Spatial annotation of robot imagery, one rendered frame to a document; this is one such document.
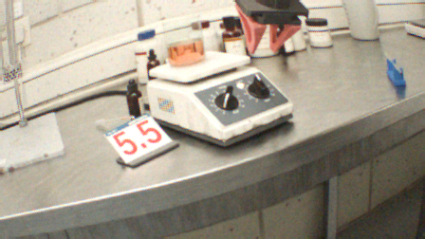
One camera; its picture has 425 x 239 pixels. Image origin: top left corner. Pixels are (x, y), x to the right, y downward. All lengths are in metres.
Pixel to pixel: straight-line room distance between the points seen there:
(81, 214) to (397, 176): 1.44
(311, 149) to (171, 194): 0.20
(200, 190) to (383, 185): 1.24
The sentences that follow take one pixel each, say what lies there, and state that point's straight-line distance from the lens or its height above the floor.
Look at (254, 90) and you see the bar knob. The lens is 0.86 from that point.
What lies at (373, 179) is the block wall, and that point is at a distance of 1.85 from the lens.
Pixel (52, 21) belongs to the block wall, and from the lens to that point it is 1.35.
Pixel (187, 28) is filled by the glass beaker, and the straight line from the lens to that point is 0.88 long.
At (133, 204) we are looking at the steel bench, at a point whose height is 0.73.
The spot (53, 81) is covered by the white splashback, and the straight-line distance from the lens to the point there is 1.32.
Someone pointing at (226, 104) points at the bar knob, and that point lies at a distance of 0.82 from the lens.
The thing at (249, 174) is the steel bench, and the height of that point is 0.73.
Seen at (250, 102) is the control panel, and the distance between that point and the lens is 0.84.
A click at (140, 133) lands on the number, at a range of 0.85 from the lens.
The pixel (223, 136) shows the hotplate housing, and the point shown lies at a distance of 0.80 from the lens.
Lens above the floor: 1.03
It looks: 17 degrees down
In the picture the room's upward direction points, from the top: 10 degrees counter-clockwise
